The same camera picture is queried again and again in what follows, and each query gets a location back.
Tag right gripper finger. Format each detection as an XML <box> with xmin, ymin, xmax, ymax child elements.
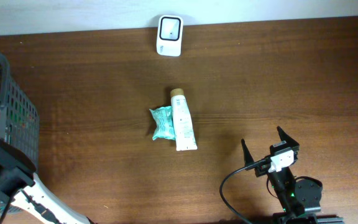
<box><xmin>241</xmin><ymin>139</ymin><xmax>254</xmax><ymax>166</ymax></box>
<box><xmin>277</xmin><ymin>126</ymin><xmax>300</xmax><ymax>147</ymax></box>

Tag white tube tan cap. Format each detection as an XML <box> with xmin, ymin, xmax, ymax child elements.
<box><xmin>170</xmin><ymin>88</ymin><xmax>198</xmax><ymax>151</ymax></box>

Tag mint green plastic packet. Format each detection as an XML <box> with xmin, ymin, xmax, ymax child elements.
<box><xmin>149</xmin><ymin>106</ymin><xmax>175</xmax><ymax>141</ymax></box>

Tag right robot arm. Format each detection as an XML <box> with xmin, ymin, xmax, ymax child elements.
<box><xmin>241</xmin><ymin>127</ymin><xmax>344</xmax><ymax>224</ymax></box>

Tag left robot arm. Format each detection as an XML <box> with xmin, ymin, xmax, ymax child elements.
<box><xmin>0</xmin><ymin>139</ymin><xmax>92</xmax><ymax>224</ymax></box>

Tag white barcode scanner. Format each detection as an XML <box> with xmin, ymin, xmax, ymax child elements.
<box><xmin>156</xmin><ymin>15</ymin><xmax>183</xmax><ymax>57</ymax></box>

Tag grey plastic basket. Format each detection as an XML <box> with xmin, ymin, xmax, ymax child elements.
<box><xmin>0</xmin><ymin>50</ymin><xmax>40</xmax><ymax>218</ymax></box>

